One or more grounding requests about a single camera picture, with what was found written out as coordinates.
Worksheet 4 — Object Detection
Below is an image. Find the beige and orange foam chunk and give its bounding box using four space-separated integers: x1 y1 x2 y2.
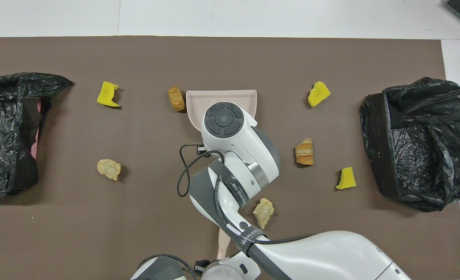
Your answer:
97 159 122 182

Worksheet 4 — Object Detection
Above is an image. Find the right black trash bag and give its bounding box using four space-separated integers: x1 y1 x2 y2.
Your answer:
359 77 460 212

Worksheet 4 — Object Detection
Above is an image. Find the pale beige foam chunk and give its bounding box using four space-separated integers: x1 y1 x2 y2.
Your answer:
252 198 275 230

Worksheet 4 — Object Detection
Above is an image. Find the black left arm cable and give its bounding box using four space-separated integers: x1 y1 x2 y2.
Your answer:
152 254 198 280

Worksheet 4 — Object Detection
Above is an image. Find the yellow sponge piece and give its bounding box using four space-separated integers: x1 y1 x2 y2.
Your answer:
308 81 331 108
96 81 121 108
335 167 357 191

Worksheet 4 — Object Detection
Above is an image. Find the orange striped foam chunk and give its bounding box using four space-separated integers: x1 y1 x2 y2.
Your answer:
295 138 315 167

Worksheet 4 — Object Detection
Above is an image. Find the left black trash bag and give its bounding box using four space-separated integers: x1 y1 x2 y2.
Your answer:
0 72 74 196

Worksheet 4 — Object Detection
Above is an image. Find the brown table mat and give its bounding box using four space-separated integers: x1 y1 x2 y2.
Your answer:
0 36 460 280

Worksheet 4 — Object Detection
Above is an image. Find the brown cork-like foam chunk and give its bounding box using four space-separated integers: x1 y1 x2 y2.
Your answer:
168 86 187 112

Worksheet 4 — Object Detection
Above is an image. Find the beige plastic dustpan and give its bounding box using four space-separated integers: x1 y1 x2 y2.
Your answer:
186 89 258 131

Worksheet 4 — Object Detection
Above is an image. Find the black trash bag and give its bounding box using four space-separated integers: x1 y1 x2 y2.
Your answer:
0 72 74 196
359 77 460 212

